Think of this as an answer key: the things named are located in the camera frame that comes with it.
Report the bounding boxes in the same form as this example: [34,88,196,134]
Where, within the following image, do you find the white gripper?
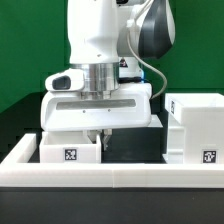
[41,63,152,151]

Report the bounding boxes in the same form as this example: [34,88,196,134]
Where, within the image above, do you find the white front drawer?
[39,132,101,164]

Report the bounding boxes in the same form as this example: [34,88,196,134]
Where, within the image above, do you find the white drawer cabinet box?
[163,93,224,164]

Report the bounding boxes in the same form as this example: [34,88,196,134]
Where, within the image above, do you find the white marker tag sheet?
[150,115,163,128]

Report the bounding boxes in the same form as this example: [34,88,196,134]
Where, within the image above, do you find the white hanging cable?
[125,0,168,101]

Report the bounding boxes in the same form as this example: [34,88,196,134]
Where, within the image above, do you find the white U-shaped barrier frame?
[0,134,224,188]

